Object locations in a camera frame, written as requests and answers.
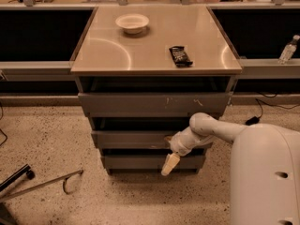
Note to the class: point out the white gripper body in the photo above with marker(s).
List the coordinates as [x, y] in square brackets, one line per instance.
[177, 144]

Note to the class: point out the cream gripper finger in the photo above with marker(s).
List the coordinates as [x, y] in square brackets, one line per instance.
[170, 162]

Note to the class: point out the grey drawer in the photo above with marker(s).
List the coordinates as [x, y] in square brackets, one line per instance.
[149, 162]
[152, 105]
[118, 139]

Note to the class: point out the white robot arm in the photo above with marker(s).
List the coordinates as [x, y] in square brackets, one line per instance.
[265, 167]

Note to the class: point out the grey bottom drawer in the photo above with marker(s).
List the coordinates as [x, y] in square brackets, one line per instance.
[149, 162]

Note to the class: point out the grey drawer cabinet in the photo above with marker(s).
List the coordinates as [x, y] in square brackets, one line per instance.
[111, 61]

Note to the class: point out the grey top drawer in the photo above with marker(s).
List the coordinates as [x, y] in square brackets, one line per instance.
[152, 105]

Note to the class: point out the black snack bar packet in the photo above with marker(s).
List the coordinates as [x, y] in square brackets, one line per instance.
[180, 57]

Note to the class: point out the white bowl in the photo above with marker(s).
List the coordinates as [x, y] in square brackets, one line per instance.
[132, 23]

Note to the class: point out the clear plastic water bottle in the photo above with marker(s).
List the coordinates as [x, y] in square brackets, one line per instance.
[289, 50]

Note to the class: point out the black power adapter with cable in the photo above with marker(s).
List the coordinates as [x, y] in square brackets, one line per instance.
[257, 118]

